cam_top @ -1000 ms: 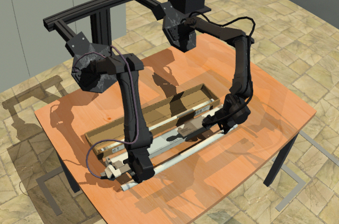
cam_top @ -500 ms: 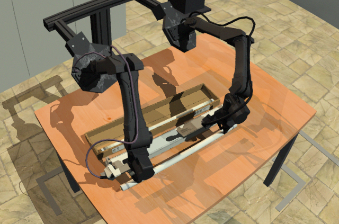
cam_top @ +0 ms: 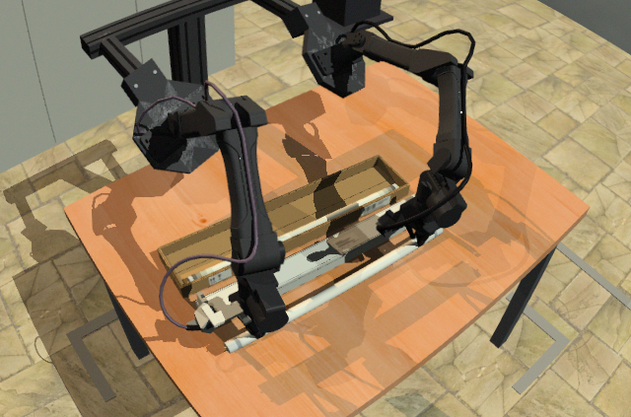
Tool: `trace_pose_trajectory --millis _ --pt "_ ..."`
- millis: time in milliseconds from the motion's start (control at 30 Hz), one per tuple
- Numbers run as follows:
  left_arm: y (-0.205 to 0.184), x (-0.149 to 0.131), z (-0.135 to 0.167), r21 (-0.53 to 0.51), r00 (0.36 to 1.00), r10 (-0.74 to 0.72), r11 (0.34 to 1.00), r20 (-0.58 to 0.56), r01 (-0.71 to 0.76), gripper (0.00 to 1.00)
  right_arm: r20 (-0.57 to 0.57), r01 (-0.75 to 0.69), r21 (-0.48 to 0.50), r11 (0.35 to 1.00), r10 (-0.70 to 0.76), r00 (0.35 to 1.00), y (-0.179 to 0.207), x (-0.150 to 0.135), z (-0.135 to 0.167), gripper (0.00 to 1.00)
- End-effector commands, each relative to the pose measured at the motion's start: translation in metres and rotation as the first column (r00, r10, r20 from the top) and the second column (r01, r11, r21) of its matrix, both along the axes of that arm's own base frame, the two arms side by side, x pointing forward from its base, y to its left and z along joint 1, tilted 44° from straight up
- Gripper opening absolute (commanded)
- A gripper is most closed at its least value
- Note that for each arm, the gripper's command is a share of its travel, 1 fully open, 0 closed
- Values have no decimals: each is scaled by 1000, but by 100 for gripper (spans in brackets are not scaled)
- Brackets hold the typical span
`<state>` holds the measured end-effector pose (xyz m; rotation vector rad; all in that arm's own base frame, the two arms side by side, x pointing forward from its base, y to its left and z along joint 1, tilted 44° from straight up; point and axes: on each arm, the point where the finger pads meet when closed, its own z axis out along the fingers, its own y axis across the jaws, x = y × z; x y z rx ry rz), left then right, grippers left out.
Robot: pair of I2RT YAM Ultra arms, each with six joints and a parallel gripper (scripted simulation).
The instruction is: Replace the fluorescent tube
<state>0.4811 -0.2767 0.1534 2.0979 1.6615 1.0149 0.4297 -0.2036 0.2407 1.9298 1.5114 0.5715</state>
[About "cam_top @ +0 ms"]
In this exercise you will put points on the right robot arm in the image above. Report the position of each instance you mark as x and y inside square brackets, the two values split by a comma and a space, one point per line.
[238, 147]

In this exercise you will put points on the brown cardboard carton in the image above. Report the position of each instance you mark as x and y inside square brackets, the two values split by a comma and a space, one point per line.
[287, 213]

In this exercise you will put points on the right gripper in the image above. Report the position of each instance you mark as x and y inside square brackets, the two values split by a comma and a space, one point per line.
[204, 315]

